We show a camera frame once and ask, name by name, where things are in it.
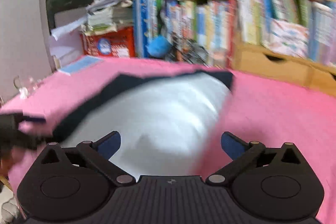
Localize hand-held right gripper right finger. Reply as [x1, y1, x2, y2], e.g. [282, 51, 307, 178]
[205, 131, 305, 186]

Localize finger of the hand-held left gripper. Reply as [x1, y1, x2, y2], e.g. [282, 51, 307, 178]
[22, 115, 48, 125]

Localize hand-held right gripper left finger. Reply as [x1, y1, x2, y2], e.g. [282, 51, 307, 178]
[37, 131, 136, 186]

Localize navy and white jacket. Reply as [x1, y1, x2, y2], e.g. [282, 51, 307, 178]
[51, 70, 234, 180]

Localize clear glass cup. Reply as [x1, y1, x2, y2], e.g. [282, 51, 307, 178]
[13, 76, 44, 98]

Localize light blue booklet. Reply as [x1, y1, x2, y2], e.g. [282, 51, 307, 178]
[58, 56, 104, 75]

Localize wooden drawer organizer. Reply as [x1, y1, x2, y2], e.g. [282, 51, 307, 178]
[232, 38, 336, 97]

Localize loose white papers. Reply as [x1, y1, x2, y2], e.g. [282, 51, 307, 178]
[49, 13, 88, 69]

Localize miniature bicycle model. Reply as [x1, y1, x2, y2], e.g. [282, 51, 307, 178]
[168, 36, 210, 65]

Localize red plastic crate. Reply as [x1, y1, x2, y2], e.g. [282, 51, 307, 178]
[81, 27, 135, 58]

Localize blue plush ball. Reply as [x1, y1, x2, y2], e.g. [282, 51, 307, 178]
[146, 34, 172, 59]

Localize row of short colourful books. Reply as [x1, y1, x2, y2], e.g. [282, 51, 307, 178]
[163, 0, 238, 68]

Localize printed cardboard box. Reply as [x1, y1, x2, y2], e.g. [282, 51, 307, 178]
[262, 19, 310, 58]

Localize stack of workbooks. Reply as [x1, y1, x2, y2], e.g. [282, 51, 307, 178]
[84, 0, 134, 35]

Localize row of tall thin books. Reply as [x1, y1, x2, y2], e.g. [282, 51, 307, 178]
[133, 0, 164, 58]

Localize row of green-spined books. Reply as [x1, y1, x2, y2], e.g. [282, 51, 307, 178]
[235, 0, 313, 48]

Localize row of blue and red books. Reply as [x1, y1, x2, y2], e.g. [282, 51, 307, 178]
[308, 0, 336, 67]

